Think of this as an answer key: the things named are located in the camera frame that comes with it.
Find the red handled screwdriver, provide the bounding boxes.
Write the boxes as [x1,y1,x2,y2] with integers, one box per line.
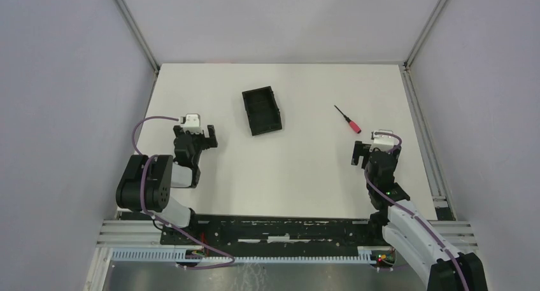
[334,105,362,134]

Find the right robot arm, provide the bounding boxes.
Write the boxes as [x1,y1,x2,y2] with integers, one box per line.
[352,141,488,290]

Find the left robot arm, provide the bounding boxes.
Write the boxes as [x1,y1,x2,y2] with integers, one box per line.
[115,125,218,228]

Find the black plastic bin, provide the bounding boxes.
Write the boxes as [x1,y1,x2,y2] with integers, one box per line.
[242,86,283,136]

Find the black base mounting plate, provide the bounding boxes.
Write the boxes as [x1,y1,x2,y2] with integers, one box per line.
[186,214,388,259]

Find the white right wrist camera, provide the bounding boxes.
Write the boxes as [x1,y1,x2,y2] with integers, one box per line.
[370,129,402,152]

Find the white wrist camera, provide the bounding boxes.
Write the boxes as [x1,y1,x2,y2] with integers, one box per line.
[180,113,204,134]
[370,129,402,152]

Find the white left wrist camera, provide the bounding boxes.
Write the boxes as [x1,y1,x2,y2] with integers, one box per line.
[180,113,204,134]

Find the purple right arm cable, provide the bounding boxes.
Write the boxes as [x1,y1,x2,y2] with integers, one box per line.
[363,131,472,291]

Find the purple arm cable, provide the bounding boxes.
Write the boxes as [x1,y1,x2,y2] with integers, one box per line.
[132,115,236,271]
[363,131,472,291]

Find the aluminium frame rail right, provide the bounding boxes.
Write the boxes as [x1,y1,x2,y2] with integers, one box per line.
[399,62,456,220]

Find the aluminium frame rail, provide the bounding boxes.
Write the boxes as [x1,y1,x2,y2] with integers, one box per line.
[96,220,478,251]
[399,62,456,220]

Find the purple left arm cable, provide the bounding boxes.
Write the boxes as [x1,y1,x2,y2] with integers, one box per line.
[132,115,236,271]

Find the white slotted cable duct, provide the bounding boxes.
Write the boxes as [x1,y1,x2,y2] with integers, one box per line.
[111,248,376,265]

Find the aluminium frame rail front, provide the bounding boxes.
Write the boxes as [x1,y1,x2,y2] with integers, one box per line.
[96,220,478,251]

